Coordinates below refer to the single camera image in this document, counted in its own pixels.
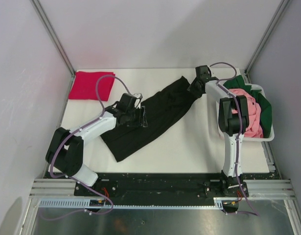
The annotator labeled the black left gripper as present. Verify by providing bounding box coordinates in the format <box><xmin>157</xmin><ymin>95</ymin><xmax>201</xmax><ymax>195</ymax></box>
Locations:
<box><xmin>126</xmin><ymin>105</ymin><xmax>147</xmax><ymax>127</ymax></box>

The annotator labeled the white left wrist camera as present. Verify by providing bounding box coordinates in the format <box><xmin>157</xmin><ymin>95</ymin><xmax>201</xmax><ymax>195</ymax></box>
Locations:
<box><xmin>133</xmin><ymin>93</ymin><xmax>143</xmax><ymax>100</ymax></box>

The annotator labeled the pink t shirt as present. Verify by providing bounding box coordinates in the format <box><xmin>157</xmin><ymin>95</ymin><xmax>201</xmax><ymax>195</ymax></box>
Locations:
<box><xmin>229</xmin><ymin>89</ymin><xmax>263</xmax><ymax>138</ymax></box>

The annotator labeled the aluminium frame post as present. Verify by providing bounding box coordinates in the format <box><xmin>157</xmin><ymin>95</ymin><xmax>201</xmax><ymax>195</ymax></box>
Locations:
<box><xmin>29</xmin><ymin>0</ymin><xmax>75</xmax><ymax>77</ymax></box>
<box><xmin>244</xmin><ymin>0</ymin><xmax>292</xmax><ymax>74</ymax></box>

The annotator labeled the magenta t shirt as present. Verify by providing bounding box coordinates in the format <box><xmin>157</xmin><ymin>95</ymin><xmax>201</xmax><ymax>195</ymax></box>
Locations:
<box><xmin>69</xmin><ymin>71</ymin><xmax>115</xmax><ymax>101</ymax></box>

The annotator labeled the right aluminium frame post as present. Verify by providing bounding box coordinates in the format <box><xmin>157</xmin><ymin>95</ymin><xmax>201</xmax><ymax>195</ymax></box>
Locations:
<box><xmin>244</xmin><ymin>0</ymin><xmax>292</xmax><ymax>74</ymax></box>

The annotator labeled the left aluminium frame post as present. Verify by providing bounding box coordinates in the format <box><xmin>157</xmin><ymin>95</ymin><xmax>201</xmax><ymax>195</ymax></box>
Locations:
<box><xmin>29</xmin><ymin>0</ymin><xmax>75</xmax><ymax>77</ymax></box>

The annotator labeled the green t shirt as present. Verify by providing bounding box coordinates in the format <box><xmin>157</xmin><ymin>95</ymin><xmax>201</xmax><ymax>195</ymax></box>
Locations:
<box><xmin>223</xmin><ymin>75</ymin><xmax>273</xmax><ymax>139</ymax></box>

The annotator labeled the grey slotted cable duct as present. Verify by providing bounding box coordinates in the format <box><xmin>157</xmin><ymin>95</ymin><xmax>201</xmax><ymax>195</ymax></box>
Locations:
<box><xmin>37</xmin><ymin>197</ymin><xmax>239</xmax><ymax>211</ymax></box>

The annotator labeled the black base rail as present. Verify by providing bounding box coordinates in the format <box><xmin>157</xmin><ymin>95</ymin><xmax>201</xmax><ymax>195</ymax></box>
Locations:
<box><xmin>73</xmin><ymin>173</ymin><xmax>249</xmax><ymax>207</ymax></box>

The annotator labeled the white plastic laundry bin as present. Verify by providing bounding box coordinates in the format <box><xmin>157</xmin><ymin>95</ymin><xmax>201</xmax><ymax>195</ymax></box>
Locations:
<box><xmin>215</xmin><ymin>83</ymin><xmax>276</xmax><ymax>143</ymax></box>

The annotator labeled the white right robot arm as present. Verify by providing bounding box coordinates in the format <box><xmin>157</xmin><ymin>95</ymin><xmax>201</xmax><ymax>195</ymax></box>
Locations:
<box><xmin>187</xmin><ymin>65</ymin><xmax>250</xmax><ymax>196</ymax></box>

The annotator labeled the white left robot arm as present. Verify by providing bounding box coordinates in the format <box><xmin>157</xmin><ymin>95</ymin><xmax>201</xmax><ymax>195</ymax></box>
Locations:
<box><xmin>46</xmin><ymin>93</ymin><xmax>148</xmax><ymax>196</ymax></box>

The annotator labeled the black t shirt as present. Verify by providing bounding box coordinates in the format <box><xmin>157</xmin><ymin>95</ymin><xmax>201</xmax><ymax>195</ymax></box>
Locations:
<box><xmin>101</xmin><ymin>76</ymin><xmax>197</xmax><ymax>162</ymax></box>

